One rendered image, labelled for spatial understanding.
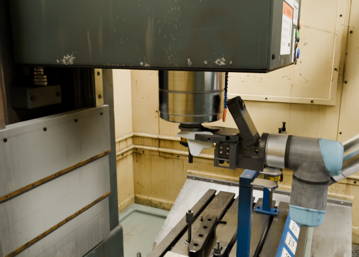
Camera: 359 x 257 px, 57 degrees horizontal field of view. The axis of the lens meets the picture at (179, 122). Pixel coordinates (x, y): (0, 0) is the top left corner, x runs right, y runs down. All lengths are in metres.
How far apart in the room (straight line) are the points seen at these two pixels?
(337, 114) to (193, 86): 1.14
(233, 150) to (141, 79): 1.35
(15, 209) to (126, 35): 0.56
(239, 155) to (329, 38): 1.07
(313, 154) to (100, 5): 0.55
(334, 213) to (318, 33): 0.88
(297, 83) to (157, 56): 1.15
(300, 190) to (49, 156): 0.69
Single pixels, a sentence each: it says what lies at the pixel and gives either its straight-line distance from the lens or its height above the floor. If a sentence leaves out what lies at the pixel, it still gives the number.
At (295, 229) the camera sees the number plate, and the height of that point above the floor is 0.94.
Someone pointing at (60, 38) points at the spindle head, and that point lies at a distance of 0.86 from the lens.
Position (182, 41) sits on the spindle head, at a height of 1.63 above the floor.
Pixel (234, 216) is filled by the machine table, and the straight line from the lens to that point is 1.53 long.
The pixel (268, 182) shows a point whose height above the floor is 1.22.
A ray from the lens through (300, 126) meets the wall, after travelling 1.79.
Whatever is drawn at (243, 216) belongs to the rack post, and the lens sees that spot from 1.11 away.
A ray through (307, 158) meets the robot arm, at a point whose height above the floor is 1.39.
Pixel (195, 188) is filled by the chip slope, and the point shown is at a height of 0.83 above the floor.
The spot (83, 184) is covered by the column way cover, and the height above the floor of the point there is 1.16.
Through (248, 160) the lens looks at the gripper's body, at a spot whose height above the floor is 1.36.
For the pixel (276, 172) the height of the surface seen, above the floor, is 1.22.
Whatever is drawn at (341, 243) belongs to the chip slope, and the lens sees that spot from 1.76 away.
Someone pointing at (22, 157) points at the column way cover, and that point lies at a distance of 0.99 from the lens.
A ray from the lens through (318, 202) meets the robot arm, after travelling 0.78.
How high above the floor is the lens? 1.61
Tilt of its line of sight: 12 degrees down
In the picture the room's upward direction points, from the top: straight up
